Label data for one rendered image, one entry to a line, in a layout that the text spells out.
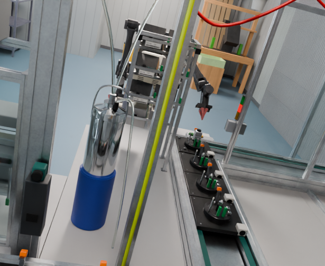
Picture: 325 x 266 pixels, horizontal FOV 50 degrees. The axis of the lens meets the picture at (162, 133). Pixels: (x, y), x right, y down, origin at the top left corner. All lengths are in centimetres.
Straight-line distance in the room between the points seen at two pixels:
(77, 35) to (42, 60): 724
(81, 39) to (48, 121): 721
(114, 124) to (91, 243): 52
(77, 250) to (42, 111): 65
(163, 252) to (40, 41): 101
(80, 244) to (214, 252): 57
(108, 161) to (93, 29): 690
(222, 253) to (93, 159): 69
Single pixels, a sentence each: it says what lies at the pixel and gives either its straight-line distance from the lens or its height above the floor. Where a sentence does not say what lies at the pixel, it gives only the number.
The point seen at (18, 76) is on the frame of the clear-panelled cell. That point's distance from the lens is 117.
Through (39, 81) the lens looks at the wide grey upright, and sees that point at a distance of 107.
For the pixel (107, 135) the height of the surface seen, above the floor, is 133.
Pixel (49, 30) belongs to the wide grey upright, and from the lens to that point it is 103.
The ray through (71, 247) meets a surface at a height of 86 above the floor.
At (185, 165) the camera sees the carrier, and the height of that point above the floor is 97.
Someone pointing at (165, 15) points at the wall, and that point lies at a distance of 958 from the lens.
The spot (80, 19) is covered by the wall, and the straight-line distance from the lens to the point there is 823.
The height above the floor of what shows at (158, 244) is 86.
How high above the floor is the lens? 190
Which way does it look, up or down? 22 degrees down
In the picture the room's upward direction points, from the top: 15 degrees clockwise
